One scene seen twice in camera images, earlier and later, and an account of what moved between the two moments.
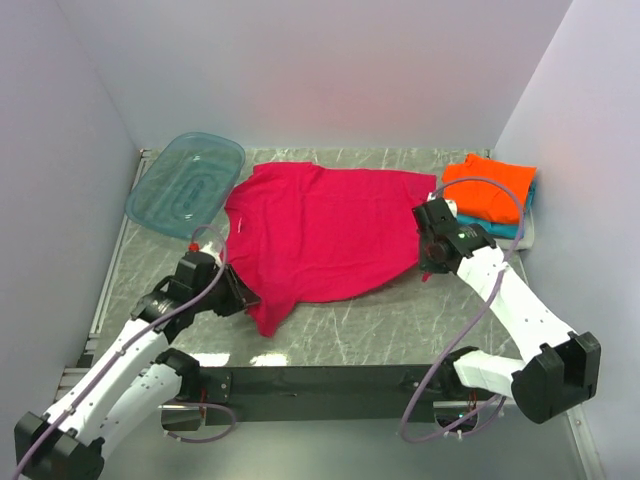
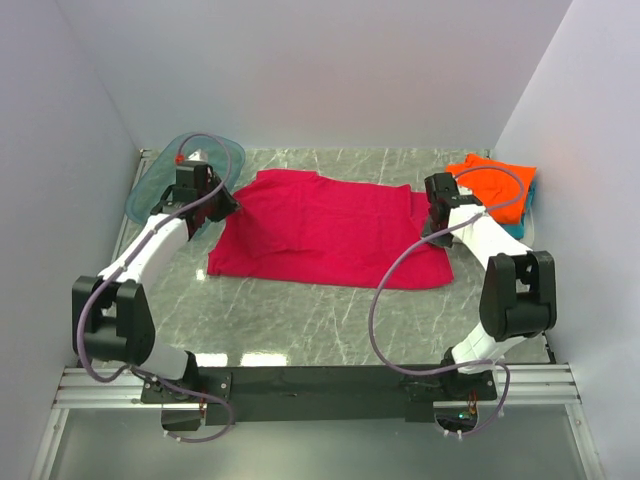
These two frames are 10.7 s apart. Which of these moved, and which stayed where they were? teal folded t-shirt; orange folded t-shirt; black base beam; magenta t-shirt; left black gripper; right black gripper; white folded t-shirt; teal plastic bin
Moved: magenta t-shirt; left black gripper; right black gripper
Stayed: orange folded t-shirt; teal folded t-shirt; white folded t-shirt; black base beam; teal plastic bin
